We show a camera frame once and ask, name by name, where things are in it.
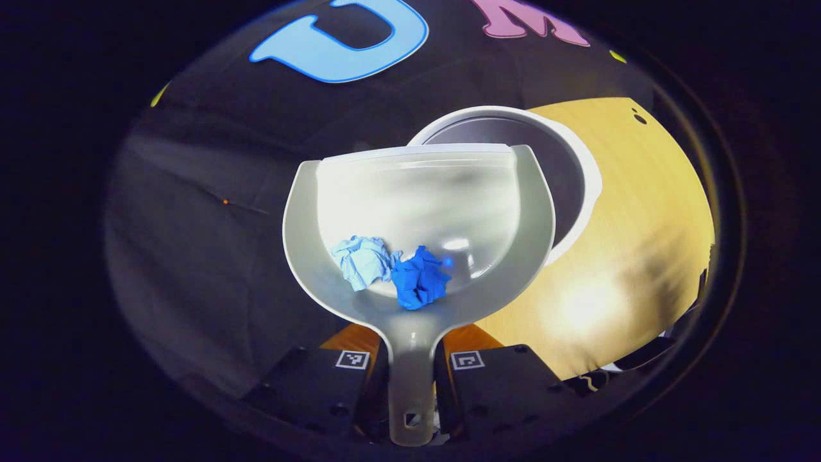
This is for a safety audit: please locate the white ribbed garbage bin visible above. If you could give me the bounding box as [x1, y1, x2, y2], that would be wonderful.
[408, 106, 604, 267]

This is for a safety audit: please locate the dark blue paper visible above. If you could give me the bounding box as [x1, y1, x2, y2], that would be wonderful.
[390, 245, 452, 311]

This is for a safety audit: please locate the grey plastic dustpan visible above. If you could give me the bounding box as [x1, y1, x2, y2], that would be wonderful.
[282, 144, 556, 447]

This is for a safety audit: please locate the light blue paper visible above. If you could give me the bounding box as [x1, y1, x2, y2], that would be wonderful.
[332, 235, 402, 292]

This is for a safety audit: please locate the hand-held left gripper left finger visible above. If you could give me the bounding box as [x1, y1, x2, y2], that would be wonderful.
[247, 323, 390, 440]

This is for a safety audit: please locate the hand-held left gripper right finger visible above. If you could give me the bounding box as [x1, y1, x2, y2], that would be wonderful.
[435, 323, 578, 440]

